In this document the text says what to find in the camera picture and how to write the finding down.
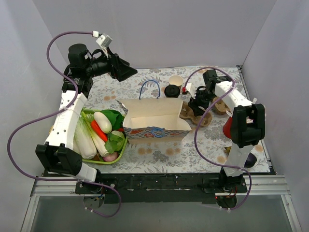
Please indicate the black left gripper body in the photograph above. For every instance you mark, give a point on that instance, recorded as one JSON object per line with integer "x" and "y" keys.
{"x": 115, "y": 65}

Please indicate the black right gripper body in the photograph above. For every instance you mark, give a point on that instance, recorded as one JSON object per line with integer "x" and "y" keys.
{"x": 196, "y": 106}

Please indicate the black plastic cup lid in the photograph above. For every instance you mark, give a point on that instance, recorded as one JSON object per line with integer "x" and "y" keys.
{"x": 172, "y": 90}

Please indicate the blue checkered paper bag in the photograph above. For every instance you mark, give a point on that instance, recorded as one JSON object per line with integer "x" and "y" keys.
{"x": 153, "y": 120}

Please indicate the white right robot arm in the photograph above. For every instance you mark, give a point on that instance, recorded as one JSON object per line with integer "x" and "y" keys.
{"x": 246, "y": 129}

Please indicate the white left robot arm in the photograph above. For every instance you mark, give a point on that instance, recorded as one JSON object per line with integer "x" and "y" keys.
{"x": 57, "y": 154}

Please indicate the brown cardboard cup carrier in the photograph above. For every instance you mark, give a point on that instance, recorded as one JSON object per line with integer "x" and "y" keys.
{"x": 221, "y": 108}

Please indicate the red plastic cup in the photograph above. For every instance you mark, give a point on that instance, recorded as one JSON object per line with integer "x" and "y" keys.
{"x": 227, "y": 127}

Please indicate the green vegetable basket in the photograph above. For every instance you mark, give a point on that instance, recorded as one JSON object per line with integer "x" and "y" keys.
{"x": 88, "y": 116}

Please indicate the green leafy vegetable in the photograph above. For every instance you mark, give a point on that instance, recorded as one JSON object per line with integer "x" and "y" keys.
{"x": 115, "y": 118}

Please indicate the white radish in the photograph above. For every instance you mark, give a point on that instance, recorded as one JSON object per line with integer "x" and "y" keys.
{"x": 82, "y": 141}
{"x": 103, "y": 122}

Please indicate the floral table mat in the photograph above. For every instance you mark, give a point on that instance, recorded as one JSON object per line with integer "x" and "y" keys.
{"x": 201, "y": 151}

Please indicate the red chili pepper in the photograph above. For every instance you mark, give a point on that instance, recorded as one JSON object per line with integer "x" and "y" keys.
{"x": 94, "y": 125}

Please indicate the green cabbage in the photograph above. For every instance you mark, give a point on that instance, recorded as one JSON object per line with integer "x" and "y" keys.
{"x": 116, "y": 140}

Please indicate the purple eggplant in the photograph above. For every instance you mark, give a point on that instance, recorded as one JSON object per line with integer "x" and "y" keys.
{"x": 250, "y": 161}

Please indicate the pink onion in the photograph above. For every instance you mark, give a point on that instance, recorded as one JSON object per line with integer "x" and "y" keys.
{"x": 111, "y": 157}

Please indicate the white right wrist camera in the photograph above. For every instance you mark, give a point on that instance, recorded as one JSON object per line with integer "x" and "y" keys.
{"x": 189, "y": 89}

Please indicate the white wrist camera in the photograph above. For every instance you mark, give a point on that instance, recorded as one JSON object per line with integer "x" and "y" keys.
{"x": 103, "y": 40}
{"x": 189, "y": 89}

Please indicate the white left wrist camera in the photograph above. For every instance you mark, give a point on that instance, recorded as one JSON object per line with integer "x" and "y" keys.
{"x": 103, "y": 40}

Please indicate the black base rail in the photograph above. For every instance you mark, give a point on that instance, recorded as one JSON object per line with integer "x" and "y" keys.
{"x": 155, "y": 188}

